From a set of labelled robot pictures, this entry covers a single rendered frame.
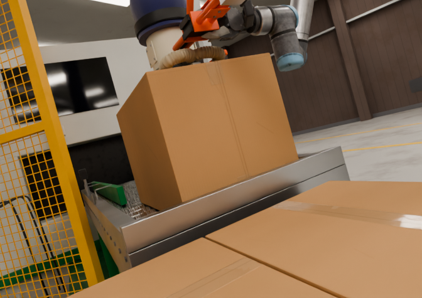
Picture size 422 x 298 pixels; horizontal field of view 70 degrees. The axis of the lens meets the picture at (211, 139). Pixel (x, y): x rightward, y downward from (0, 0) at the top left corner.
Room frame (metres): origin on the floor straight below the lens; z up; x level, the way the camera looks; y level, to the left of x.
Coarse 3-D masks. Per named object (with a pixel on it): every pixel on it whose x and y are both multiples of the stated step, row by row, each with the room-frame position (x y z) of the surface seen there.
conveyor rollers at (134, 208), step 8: (120, 184) 2.76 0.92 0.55; (128, 184) 2.45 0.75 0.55; (96, 192) 2.59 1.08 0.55; (128, 192) 1.91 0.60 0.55; (136, 192) 1.77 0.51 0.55; (128, 200) 1.56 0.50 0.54; (136, 200) 1.49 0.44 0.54; (120, 208) 1.36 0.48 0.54; (128, 208) 1.29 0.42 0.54; (136, 208) 1.22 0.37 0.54; (144, 208) 1.15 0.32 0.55; (152, 208) 1.16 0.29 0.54; (136, 216) 1.05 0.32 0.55
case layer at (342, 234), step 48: (336, 192) 0.69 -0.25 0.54; (384, 192) 0.60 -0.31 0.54; (240, 240) 0.56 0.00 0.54; (288, 240) 0.50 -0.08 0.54; (336, 240) 0.45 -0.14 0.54; (384, 240) 0.41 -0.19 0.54; (96, 288) 0.52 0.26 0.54; (144, 288) 0.47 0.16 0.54; (192, 288) 0.43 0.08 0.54; (240, 288) 0.39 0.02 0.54; (288, 288) 0.36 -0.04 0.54; (336, 288) 0.33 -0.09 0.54; (384, 288) 0.31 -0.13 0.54
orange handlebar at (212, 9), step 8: (208, 0) 0.78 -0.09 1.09; (216, 0) 0.75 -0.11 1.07; (200, 8) 0.82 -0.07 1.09; (208, 8) 0.79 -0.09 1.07; (216, 8) 0.78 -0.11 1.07; (224, 8) 0.80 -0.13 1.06; (200, 16) 0.83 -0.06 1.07; (208, 16) 0.82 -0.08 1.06; (216, 16) 0.82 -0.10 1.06; (176, 48) 1.03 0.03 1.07
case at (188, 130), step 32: (224, 64) 0.86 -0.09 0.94; (256, 64) 0.90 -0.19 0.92; (160, 96) 0.77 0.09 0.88; (192, 96) 0.80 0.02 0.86; (224, 96) 0.84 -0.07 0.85; (256, 96) 0.89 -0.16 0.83; (128, 128) 1.13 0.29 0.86; (160, 128) 0.77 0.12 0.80; (192, 128) 0.79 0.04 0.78; (224, 128) 0.83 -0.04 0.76; (256, 128) 0.88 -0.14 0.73; (288, 128) 0.92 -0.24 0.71; (160, 160) 0.84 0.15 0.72; (192, 160) 0.78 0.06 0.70; (224, 160) 0.82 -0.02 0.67; (256, 160) 0.86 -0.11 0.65; (288, 160) 0.91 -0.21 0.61; (160, 192) 0.94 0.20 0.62; (192, 192) 0.77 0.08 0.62
